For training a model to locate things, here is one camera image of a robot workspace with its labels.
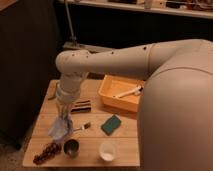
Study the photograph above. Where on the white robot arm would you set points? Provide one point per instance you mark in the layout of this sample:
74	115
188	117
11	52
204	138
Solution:
175	111

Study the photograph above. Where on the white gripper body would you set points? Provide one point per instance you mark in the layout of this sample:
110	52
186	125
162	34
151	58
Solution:
65	101

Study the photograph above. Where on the white plastic cup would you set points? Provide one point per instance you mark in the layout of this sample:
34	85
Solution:
107	151

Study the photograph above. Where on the light blue towel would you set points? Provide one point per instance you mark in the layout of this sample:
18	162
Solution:
61	127

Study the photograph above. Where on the bunch of dark grapes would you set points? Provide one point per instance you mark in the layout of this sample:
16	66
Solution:
50	151

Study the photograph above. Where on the metal cup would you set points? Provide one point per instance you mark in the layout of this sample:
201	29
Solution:
71	148

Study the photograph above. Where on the wooden shelf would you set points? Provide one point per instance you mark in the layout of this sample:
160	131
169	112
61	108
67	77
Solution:
141	8

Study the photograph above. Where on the grey metal rail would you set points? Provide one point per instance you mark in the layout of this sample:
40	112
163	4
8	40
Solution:
90	48

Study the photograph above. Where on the green sponge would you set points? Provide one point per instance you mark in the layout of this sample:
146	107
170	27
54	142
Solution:
111	125

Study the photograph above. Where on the grey vertical pole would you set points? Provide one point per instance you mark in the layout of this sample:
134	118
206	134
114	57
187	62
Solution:
72	37

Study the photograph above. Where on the black striped block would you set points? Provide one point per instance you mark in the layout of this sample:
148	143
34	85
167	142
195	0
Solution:
82	106

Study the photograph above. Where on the white utensil in bin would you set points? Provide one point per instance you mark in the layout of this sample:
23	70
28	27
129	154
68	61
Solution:
136	91

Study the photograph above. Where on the yellow plastic bin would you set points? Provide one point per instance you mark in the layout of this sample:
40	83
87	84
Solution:
113	85

